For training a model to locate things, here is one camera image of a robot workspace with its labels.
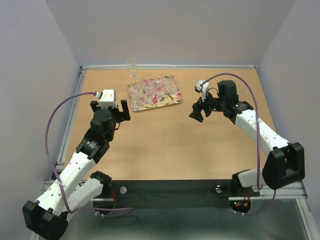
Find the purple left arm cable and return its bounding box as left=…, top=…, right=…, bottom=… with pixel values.
left=46, top=91, right=135, bottom=218

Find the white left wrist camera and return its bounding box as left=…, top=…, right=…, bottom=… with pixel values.
left=98, top=89, right=117, bottom=109

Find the floral patterned tray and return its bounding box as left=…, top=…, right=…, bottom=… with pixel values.
left=127, top=77, right=183, bottom=112

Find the tall clear glass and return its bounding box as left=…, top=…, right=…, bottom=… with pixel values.
left=126, top=54, right=139, bottom=78

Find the aluminium front frame rail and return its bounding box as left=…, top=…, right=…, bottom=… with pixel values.
left=41, top=180, right=308, bottom=200

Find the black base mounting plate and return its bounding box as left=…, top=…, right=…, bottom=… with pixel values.
left=93, top=179, right=260, bottom=210

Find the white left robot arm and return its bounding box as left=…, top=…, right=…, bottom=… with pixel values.
left=22, top=100, right=131, bottom=240

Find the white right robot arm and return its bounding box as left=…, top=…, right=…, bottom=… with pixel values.
left=189, top=80, right=305, bottom=195

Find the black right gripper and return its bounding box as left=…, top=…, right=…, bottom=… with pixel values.
left=188, top=88, right=226, bottom=122

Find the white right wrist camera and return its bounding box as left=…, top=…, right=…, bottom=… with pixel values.
left=194, top=79, right=210, bottom=102

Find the clear faceted glass tumbler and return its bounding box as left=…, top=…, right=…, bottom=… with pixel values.
left=160, top=72, right=175, bottom=86

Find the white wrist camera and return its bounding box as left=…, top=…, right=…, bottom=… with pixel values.
left=98, top=89, right=117, bottom=109
left=194, top=79, right=210, bottom=102

